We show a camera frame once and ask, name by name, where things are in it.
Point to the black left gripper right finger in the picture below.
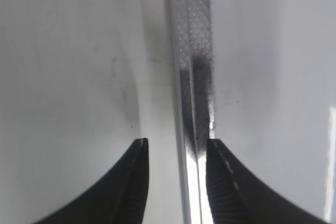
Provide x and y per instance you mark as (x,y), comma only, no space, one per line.
(236,195)

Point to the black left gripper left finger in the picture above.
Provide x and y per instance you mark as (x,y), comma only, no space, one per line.
(120,196)

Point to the white whiteboard with aluminium frame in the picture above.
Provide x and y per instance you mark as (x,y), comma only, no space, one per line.
(259,75)

